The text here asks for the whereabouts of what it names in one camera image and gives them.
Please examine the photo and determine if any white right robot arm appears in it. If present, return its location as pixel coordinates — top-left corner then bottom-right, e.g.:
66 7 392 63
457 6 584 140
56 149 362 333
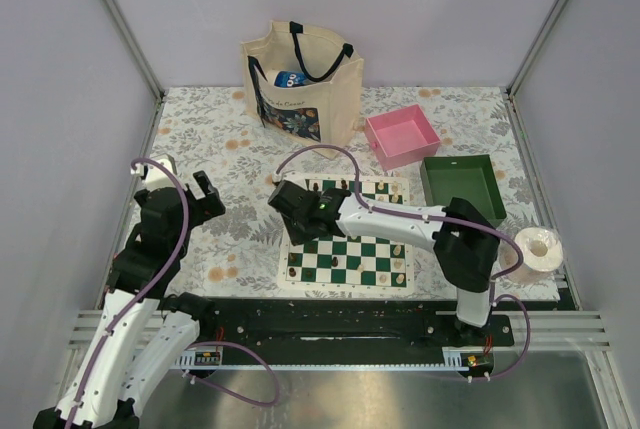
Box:
268 180 500 345

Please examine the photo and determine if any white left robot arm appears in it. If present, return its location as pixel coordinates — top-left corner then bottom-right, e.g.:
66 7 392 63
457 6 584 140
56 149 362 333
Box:
33 155 225 428

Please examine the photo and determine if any green white chess board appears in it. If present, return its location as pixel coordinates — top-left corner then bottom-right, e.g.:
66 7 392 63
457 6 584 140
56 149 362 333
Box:
277 172 414 297

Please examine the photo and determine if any floral table cloth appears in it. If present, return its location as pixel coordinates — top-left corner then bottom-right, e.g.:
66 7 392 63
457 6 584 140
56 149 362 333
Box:
150 87 539 298

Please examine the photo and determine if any pink plastic box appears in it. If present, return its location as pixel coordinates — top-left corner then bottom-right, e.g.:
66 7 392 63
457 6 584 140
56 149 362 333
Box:
364 104 441 171

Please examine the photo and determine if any beige canvas tote bag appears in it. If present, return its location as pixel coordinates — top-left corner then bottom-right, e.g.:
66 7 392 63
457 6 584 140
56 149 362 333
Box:
241 21 364 147

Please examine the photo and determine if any blue white bottle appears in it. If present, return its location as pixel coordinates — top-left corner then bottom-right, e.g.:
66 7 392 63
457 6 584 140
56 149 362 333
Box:
273 71 309 88

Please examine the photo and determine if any green plastic box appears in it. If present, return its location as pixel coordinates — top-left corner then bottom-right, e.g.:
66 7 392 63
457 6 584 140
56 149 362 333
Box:
420 154 506 228

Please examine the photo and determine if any white toilet paper roll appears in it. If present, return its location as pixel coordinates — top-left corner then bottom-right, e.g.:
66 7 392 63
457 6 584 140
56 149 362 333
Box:
506 227 564 285

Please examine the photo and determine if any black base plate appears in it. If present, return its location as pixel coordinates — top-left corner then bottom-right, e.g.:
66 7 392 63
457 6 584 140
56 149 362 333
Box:
197 297 515 368

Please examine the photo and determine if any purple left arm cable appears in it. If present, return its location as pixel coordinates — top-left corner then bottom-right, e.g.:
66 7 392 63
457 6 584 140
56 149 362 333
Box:
62 157 281 429

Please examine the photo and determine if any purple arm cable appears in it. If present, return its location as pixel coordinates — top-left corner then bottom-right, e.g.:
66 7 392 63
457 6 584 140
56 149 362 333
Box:
274 145 532 383
62 157 281 429

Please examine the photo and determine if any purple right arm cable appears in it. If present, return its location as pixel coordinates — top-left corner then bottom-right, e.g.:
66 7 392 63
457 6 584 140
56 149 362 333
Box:
274 145 532 383

